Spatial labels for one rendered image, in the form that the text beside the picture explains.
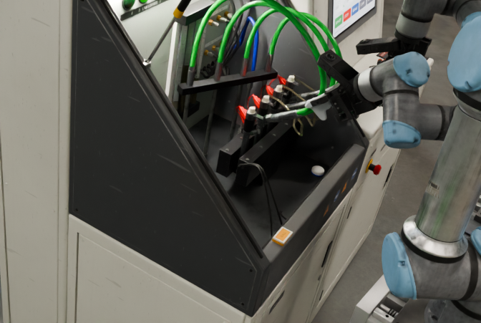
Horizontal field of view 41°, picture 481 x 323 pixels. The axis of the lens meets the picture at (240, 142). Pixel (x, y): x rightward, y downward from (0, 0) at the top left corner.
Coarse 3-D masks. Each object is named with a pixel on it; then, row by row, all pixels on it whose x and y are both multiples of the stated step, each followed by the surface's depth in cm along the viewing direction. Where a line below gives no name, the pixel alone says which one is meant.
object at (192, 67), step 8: (224, 0) 162; (264, 0) 156; (272, 0) 156; (216, 8) 165; (280, 8) 155; (208, 16) 167; (288, 16) 155; (200, 24) 169; (296, 24) 155; (200, 32) 170; (304, 32) 155; (312, 40) 155; (312, 48) 155; (192, 56) 175; (192, 64) 176; (320, 72) 157; (320, 88) 159; (304, 112) 164
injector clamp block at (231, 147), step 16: (288, 128) 193; (240, 144) 182; (256, 144) 183; (272, 144) 185; (288, 144) 199; (224, 160) 179; (240, 160) 176; (256, 160) 178; (272, 160) 191; (240, 176) 179; (256, 176) 184
